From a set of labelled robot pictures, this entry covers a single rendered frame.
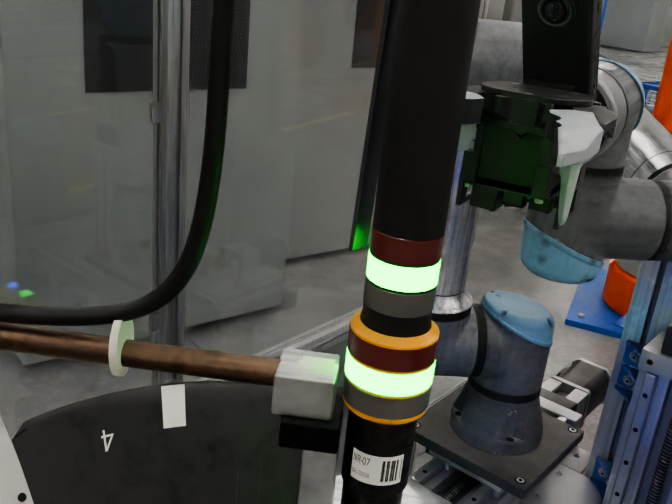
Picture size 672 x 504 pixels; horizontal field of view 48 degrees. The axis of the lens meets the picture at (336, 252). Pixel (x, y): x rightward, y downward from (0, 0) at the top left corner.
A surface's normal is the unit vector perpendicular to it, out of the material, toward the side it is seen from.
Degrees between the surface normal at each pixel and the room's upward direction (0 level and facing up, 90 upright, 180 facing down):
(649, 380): 90
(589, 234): 92
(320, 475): 90
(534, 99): 90
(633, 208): 60
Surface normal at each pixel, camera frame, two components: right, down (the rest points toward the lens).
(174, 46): 0.76, 0.30
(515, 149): -0.50, 0.27
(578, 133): 0.51, -0.47
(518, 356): 0.06, 0.33
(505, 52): 0.11, -0.03
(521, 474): 0.09, -0.93
